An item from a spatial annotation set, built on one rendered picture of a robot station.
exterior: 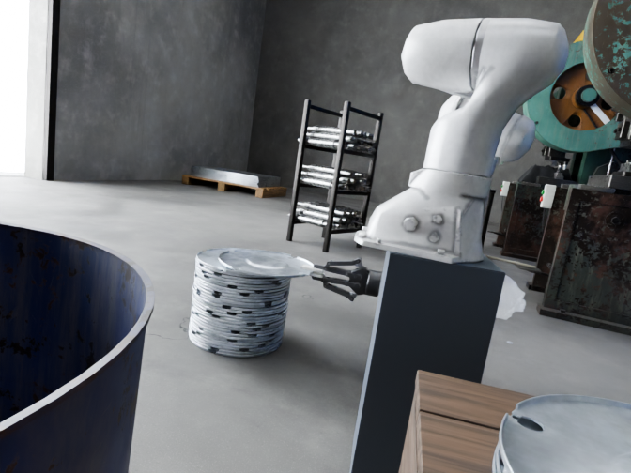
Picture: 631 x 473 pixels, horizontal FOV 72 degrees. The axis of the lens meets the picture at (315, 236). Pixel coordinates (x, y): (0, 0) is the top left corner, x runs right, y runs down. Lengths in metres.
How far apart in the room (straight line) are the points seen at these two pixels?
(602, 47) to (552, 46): 1.50
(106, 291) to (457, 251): 0.52
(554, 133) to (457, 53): 3.18
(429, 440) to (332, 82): 7.60
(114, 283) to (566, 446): 0.40
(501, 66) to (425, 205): 0.23
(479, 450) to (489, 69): 0.54
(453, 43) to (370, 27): 7.20
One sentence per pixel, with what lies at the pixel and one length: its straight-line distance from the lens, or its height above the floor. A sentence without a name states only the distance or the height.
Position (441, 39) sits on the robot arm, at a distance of 0.78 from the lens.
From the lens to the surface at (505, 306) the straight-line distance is 2.04.
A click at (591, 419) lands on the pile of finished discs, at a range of 0.51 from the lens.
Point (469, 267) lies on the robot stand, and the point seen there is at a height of 0.45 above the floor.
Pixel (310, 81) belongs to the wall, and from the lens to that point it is 8.04.
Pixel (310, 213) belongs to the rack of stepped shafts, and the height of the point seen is 0.22.
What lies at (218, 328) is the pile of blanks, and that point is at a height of 0.08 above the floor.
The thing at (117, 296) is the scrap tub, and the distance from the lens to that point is 0.39.
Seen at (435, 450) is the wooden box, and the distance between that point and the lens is 0.43.
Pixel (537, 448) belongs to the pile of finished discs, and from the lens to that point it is 0.43.
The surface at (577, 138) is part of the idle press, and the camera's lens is 3.96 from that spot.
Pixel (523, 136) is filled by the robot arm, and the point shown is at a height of 0.69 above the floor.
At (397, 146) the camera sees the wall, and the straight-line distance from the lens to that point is 7.51.
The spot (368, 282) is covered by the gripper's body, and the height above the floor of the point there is 0.26.
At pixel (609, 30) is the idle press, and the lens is 2.28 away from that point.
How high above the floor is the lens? 0.58
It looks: 10 degrees down
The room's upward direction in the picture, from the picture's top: 8 degrees clockwise
